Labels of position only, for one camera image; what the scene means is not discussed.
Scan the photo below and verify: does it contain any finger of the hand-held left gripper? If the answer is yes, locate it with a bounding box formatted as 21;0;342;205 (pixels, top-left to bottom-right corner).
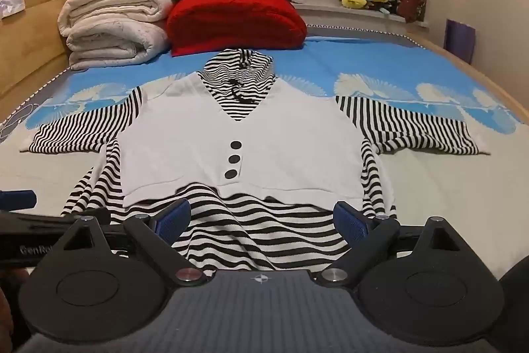
0;190;37;210

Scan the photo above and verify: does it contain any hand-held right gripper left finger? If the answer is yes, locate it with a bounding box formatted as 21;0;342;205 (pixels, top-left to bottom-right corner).
62;199;207;286

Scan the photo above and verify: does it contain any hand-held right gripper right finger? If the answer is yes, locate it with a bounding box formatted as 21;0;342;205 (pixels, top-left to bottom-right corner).
316;200;460;287

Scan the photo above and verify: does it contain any striped and white hooded top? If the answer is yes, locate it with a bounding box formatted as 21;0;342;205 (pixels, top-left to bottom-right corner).
19;49;492;276

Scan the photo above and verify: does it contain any blue patterned bed sheet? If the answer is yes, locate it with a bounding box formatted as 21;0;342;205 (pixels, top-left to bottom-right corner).
0;24;529;298

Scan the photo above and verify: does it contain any tissue box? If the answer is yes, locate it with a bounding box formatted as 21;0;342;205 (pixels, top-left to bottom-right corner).
0;0;26;20

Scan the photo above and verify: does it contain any white folded quilt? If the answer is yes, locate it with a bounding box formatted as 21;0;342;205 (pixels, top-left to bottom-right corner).
58;0;174;71

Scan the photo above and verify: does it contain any red folded blanket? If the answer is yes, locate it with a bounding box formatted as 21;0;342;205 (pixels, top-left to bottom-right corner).
166;0;308;57

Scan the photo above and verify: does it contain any wooden bed frame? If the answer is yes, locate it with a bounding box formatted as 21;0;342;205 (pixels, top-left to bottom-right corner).
0;0;529;130

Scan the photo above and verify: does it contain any purple box by wall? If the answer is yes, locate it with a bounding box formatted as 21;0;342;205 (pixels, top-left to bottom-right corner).
444;19;476;65

